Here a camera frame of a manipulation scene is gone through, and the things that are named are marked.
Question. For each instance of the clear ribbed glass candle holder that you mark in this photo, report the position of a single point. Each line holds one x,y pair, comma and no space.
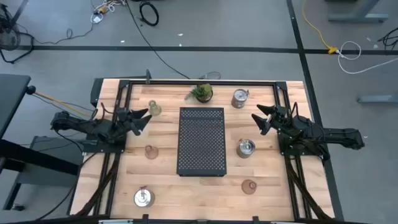
154,109

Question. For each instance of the yellow rod with black knob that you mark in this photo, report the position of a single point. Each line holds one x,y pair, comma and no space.
30,90

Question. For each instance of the grey metal desk foot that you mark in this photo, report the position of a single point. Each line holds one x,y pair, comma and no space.
377,99
357,17

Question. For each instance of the succulent plant in black pot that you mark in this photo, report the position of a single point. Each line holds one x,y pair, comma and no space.
203,92

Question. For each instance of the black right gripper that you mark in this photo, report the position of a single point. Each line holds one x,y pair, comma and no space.
283,123

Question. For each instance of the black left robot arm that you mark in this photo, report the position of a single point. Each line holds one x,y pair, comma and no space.
81,126

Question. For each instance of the black corner panel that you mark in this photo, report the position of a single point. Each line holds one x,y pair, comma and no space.
96,91

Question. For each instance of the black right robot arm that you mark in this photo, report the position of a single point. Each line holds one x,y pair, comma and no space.
326,133

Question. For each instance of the black aluminium table frame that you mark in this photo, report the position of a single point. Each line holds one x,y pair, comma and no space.
202,82

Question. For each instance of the silver metal bracket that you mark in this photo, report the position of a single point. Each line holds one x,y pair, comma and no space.
115,221

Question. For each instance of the black desk top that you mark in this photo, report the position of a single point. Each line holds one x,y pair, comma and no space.
12,99

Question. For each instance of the silver metal tin candle holder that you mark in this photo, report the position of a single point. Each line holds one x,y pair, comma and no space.
143,199
245,149
238,99

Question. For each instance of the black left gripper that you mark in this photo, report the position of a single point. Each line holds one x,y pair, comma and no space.
123,123

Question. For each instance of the black desk leg frame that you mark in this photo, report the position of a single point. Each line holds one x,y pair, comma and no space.
37,158

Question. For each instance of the black perforated metal riser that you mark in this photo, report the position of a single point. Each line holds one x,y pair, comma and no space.
201,140

